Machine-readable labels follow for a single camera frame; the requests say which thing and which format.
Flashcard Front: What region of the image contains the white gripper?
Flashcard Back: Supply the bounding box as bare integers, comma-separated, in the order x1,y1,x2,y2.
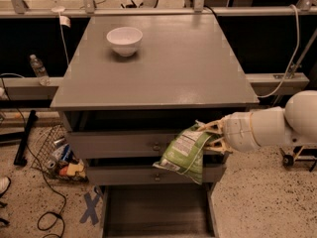
196,112,260,154

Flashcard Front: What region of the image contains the green jalapeno chip bag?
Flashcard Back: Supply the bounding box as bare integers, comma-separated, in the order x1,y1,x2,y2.
153,124,220,184

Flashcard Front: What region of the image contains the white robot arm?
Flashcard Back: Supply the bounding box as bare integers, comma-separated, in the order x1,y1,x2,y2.
198,90,317,152

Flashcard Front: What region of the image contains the top grey drawer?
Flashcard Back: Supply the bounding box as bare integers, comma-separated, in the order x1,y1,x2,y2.
66,130,179,159

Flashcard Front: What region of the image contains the grey drawer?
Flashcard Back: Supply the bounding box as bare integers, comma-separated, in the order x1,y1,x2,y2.
84,164,228,186
102,183,219,238
66,130,179,159

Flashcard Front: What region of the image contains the middle grey drawer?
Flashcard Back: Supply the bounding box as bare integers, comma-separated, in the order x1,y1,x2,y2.
84,164,228,186

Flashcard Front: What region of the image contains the grey drawer cabinet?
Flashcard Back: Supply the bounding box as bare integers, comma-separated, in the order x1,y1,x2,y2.
50,13,261,238

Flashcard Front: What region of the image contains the bottom grey drawer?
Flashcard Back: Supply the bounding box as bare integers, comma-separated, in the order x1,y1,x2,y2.
102,183,219,238

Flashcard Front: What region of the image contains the wheeled cart base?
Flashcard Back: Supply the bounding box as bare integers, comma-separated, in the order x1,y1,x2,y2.
280,146,317,172

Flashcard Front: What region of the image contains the white ceramic bowl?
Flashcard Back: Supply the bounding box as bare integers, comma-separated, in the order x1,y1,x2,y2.
106,27,143,57

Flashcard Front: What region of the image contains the clear plastic water bottle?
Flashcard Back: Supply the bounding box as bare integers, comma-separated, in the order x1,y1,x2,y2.
30,55,50,86

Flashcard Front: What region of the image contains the black bar on floor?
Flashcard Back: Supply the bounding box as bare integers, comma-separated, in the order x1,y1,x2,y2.
14,110,38,167

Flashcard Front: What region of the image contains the white shoe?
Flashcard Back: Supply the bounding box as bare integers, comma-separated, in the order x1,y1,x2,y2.
0,177,11,197

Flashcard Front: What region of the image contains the white hanging cable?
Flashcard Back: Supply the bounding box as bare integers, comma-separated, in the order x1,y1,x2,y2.
257,3,301,99

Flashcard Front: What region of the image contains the metal rail frame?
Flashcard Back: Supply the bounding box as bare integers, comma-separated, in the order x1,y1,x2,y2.
0,0,317,19

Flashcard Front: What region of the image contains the wire basket with items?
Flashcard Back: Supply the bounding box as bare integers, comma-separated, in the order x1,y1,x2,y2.
32,125,87,182

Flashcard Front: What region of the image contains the black floor cable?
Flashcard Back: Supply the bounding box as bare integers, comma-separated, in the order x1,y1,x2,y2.
0,76,68,238

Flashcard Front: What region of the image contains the white cable with tag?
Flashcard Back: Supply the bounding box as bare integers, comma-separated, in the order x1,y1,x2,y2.
45,0,72,67

